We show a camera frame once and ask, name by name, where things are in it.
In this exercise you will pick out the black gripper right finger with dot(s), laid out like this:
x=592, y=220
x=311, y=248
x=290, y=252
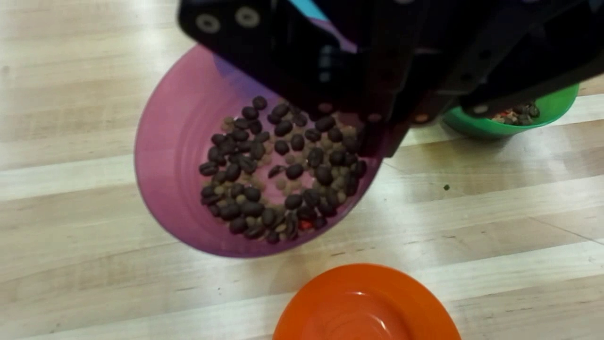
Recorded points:
x=454, y=57

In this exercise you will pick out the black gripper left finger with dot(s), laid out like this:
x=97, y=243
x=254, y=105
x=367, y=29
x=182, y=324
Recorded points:
x=252, y=50

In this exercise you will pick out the purple plastic bowl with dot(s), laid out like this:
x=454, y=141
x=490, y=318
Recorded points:
x=180, y=158

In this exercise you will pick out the brown kibble pellets pile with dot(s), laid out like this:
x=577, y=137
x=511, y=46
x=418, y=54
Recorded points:
x=284, y=186

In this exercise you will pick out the green plastic bowl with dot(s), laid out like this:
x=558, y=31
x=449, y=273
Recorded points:
x=498, y=131

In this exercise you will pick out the orange plastic bowl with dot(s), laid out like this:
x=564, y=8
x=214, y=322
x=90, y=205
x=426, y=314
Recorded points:
x=365, y=309

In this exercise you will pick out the mixed colourful kibble pile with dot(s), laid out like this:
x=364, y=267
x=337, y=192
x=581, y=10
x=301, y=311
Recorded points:
x=513, y=116

